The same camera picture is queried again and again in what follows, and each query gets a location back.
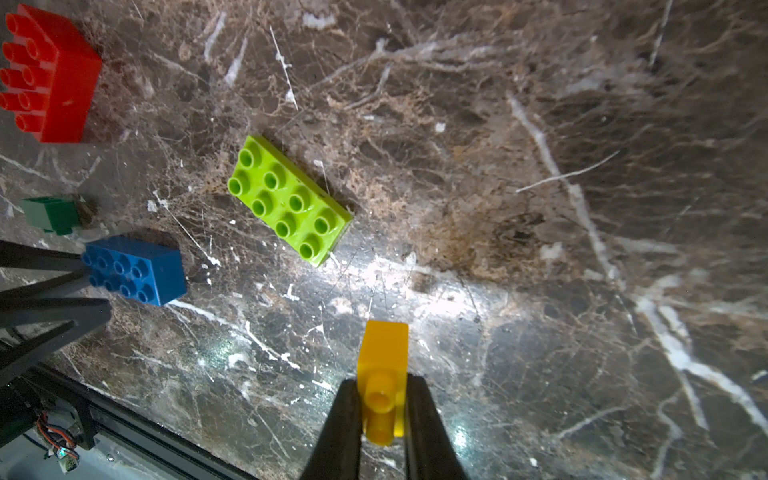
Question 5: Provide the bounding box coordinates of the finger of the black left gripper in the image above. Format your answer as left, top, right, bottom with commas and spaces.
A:
1, 298, 112, 384
1, 240, 90, 300

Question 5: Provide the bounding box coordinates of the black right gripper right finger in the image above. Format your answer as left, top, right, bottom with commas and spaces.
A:
404, 374, 468, 480

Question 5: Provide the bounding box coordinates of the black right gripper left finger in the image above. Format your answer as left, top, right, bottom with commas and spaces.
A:
300, 379, 363, 480

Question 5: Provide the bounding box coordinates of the small dark green lego brick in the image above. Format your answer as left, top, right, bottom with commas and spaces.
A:
21, 197, 81, 236

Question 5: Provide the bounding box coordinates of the blue lego brick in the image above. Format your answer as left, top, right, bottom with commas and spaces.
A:
81, 236, 187, 306

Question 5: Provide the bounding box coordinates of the small yellow lego brick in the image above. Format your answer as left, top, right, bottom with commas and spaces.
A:
357, 320, 409, 447

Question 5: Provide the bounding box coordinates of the red lego brick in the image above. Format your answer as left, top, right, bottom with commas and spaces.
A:
1, 4, 102, 144

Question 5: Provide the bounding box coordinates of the lime green lego brick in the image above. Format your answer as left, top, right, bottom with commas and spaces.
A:
227, 136, 353, 267

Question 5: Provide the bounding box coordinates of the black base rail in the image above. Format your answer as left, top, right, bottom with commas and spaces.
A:
1, 366, 250, 479

